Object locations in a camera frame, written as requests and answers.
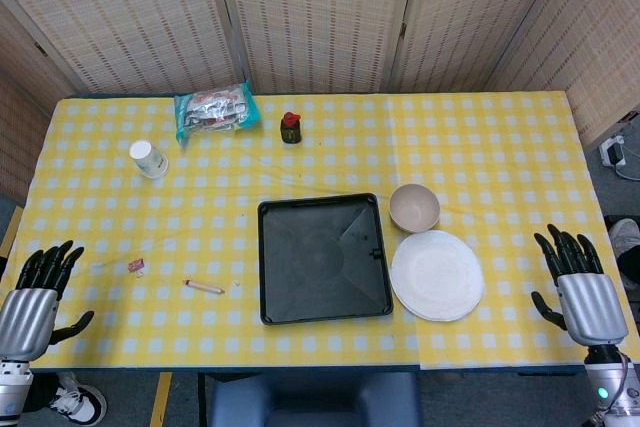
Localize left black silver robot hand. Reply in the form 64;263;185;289
0;240;95;363

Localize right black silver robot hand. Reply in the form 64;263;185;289
530;224;629;348

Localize white round plate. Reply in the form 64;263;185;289
390;229;485;322

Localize beige round bowl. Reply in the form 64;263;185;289
389;183;442;234

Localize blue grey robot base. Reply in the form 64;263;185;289
207;371;422;427

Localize black square plastic tray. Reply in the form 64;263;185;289
257;192;395;327

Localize grey shoe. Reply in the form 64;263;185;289
608;218;640;261

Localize dark trouser leg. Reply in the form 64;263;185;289
24;374;66;414

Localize black white sneaker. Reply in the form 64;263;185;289
49;373;108;427

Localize white power adapter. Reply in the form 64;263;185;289
598;134;629;168

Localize white paper cup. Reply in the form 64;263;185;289
128;139;170;179

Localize yellow white checked tablecloth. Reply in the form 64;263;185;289
0;90;640;373

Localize teal silver snack bag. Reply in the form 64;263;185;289
173;79;263;148

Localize black bottle with red cap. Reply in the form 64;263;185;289
279;111;303;145

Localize beige woven folding screen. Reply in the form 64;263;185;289
0;0;640;203

